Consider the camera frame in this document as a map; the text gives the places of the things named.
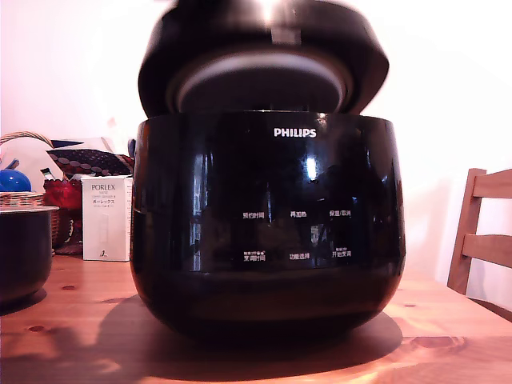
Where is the black rice cooker lid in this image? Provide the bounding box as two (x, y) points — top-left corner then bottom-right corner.
(136, 0), (390, 120)

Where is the black Philips rice cooker body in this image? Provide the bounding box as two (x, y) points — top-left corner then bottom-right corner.
(129, 110), (406, 346)

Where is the rice cooker inner pot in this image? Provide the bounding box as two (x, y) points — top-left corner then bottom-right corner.
(0, 205), (61, 306)

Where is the white Porlex box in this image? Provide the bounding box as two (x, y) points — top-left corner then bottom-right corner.
(81, 175), (135, 262)

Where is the dotted patterned paper bag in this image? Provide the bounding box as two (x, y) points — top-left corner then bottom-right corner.
(45, 137), (136, 178)

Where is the red glass goblet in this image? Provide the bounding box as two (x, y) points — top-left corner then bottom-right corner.
(42, 178), (83, 212)

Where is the wooden chair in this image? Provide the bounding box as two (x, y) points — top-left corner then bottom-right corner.
(446, 167), (512, 318)

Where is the blue ball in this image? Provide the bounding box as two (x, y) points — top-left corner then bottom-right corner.
(0, 169), (33, 194)

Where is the wicker basket with handle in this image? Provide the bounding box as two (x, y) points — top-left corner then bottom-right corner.
(0, 131), (62, 249)

